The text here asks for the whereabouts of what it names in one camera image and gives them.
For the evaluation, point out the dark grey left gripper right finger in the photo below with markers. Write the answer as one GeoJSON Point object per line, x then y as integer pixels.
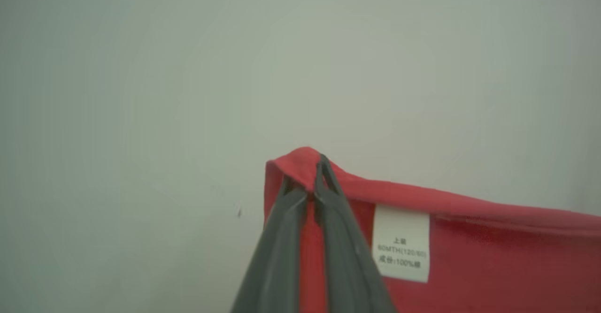
{"type": "Point", "coordinates": [347, 266]}

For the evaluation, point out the red basketball jersey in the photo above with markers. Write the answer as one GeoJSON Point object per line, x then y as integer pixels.
{"type": "Point", "coordinates": [493, 266]}

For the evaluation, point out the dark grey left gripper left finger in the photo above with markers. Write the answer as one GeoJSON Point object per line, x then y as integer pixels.
{"type": "Point", "coordinates": [277, 266]}

